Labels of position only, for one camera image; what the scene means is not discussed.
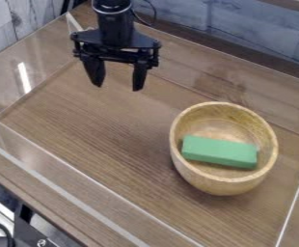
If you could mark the round wooden bowl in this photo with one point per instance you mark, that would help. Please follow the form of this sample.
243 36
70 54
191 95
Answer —
230 122

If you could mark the green rectangular stick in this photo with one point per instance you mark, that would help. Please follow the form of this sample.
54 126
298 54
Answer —
222 152

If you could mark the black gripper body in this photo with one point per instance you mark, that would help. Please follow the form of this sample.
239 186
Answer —
117 42

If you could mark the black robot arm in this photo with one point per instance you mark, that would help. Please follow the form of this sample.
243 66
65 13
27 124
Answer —
114 7

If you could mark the clear acrylic tray wall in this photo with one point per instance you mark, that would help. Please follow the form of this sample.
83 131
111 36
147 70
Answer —
91 212

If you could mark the clear acrylic corner bracket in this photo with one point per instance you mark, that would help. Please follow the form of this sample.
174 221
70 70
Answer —
73 24

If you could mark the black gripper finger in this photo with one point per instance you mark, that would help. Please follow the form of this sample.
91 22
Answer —
139 75
95 69

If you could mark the black table frame bracket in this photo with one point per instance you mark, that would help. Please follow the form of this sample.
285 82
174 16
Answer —
26 235

